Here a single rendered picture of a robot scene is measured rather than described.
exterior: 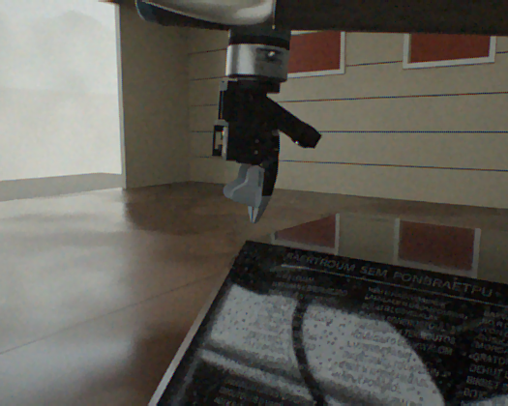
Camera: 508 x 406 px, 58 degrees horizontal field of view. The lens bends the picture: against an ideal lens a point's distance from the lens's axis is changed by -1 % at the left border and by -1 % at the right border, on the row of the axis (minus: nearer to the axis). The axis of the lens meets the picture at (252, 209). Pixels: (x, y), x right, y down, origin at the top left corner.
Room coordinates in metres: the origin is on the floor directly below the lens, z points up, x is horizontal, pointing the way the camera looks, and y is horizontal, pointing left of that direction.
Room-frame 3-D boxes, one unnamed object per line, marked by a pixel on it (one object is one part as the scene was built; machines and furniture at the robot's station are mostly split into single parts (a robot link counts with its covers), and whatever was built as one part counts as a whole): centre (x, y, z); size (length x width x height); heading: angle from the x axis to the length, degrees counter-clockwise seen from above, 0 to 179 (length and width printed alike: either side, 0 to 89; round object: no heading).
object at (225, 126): (0.70, 0.01, 1.00); 0.09 x 0.08 x 0.12; 112
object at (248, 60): (0.69, -0.01, 1.08); 0.10 x 0.09 x 0.05; 22
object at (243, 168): (0.71, 0.02, 0.90); 0.06 x 0.03 x 0.09; 112
